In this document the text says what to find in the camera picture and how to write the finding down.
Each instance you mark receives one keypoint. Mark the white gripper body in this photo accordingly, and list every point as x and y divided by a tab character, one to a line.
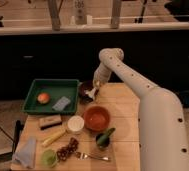
101	75

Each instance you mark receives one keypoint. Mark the white black dish brush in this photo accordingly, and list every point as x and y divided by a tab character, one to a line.
91	93

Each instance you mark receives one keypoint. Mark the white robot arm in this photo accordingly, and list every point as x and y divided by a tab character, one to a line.
162	130

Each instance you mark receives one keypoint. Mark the dark purple bowl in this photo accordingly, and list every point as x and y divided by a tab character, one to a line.
83	88

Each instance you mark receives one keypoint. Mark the orange bowl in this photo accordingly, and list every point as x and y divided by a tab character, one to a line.
96	118

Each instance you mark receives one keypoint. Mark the wooden block brush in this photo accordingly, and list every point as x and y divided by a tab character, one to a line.
49	121

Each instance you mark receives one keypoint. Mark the grey blue sponge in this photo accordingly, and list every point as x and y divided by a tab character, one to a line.
61	103

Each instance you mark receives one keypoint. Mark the green plastic tray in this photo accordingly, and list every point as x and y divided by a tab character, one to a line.
56	89

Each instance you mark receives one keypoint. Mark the orange peach fruit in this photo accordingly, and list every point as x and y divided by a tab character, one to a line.
43	98

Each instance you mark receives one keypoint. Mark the yellow banana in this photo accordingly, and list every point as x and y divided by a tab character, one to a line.
53	138

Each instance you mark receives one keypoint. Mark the dark grape bunch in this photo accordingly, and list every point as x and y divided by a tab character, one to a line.
65	152

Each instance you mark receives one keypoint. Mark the metal fork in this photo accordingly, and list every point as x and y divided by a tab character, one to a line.
82	156

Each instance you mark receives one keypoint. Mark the light green cup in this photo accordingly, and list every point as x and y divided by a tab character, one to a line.
49	158

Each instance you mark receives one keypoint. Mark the grey folded cloth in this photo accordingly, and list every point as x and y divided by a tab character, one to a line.
26	154

